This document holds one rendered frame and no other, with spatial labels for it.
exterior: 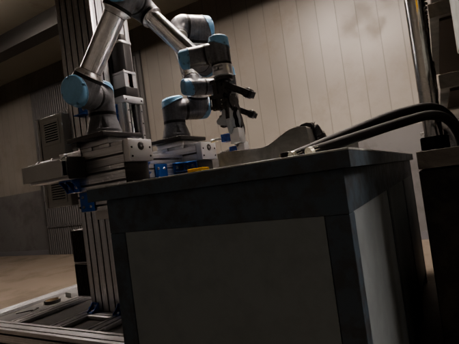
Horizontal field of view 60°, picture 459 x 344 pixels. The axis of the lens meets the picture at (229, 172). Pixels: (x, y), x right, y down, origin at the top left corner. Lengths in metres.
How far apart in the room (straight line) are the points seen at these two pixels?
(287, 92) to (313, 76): 0.34
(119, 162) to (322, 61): 3.21
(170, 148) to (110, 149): 0.52
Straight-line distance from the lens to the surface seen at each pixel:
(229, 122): 1.42
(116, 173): 1.67
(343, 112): 4.36
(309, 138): 1.46
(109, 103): 1.79
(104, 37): 1.69
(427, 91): 1.53
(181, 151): 2.07
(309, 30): 4.64
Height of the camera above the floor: 0.76
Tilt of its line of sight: 2 degrees up
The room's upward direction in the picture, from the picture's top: 8 degrees counter-clockwise
